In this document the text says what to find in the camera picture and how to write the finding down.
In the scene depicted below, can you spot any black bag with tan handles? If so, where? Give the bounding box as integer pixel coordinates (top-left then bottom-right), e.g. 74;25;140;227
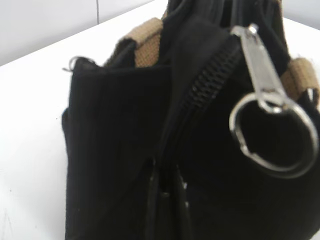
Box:
62;0;320;240

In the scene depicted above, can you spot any silver zipper pull with ring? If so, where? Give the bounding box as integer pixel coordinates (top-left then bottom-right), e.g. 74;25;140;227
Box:
229;23;319;179

